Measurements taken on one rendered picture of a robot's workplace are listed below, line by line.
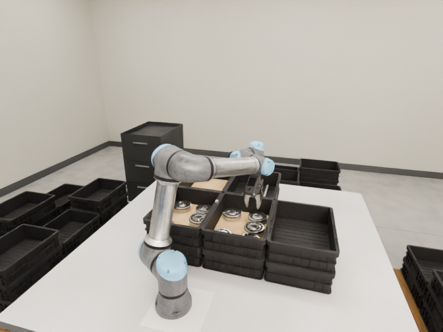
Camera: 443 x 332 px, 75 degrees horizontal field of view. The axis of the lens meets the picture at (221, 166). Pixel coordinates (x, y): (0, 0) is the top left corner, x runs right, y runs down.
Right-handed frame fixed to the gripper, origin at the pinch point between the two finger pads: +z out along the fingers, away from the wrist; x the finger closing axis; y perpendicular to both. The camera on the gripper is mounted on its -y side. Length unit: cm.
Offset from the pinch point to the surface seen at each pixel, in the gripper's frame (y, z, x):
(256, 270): -29.3, 15.2, -11.4
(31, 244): -32, 42, 140
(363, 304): -25, 21, -57
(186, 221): -15.2, 8.3, 32.1
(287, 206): 9.5, 1.0, -17.1
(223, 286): -38.2, 21.3, 1.5
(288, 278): -27.2, 17.0, -25.5
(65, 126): 182, 31, 348
